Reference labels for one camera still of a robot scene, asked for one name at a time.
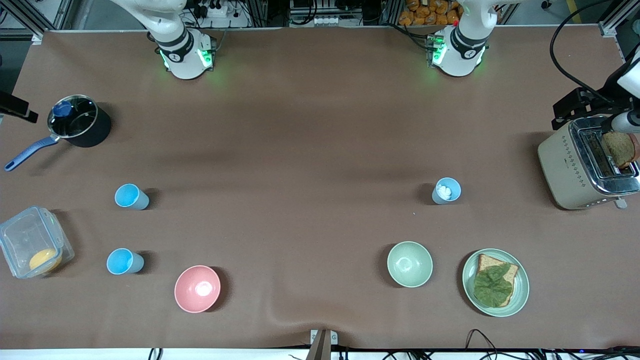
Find pink bowl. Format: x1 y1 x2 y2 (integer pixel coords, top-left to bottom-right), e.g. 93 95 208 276
174 265 222 314

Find pale green plate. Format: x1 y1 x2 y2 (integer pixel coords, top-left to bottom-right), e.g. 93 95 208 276
461 248 530 318

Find clear plastic food container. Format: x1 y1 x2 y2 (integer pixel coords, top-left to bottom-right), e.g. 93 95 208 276
0 205 76 279

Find brown bread slice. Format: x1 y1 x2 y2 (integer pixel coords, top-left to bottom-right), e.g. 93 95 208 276
473 253 520 308

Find orange snack bags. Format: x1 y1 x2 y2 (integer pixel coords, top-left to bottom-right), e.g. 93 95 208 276
398 0 462 26

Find pale green bowl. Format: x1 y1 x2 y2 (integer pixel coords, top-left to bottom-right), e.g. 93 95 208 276
386 241 434 289

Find orange round food item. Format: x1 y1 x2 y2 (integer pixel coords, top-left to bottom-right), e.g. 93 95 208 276
28 248 63 274

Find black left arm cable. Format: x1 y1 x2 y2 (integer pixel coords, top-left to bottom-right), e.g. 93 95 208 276
549 0 621 103

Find beige and chrome toaster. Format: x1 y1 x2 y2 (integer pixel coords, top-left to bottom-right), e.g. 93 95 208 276
537 115 640 211

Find white power strip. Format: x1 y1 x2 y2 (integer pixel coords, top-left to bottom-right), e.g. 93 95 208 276
196 1 230 19

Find blue cup with white filling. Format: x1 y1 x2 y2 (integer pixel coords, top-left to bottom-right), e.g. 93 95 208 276
432 177 462 205

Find light blue cup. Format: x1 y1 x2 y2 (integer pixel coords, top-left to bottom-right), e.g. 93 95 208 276
106 248 145 275
114 183 150 211

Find green lettuce leaf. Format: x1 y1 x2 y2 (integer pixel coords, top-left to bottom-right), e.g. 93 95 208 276
473 264 515 307

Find glass lid with blue knob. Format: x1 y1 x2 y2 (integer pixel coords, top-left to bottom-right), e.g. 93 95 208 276
48 96 97 138

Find aluminium frame profile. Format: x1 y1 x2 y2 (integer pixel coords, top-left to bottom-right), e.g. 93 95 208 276
597 0 640 38
0 0 73 45

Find dark toast slice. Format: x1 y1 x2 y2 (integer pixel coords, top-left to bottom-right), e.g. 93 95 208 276
601 131 640 169

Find brown table cover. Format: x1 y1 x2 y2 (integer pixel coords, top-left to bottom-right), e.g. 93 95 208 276
0 27 640 351

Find black looped floor cable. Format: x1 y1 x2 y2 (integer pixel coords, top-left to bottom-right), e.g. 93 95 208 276
465 328 503 360

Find black saucepan with blue handle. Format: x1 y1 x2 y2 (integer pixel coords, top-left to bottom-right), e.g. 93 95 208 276
4 94 113 172

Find metal table bracket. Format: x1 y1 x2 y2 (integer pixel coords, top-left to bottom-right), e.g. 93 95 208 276
306 329 339 360

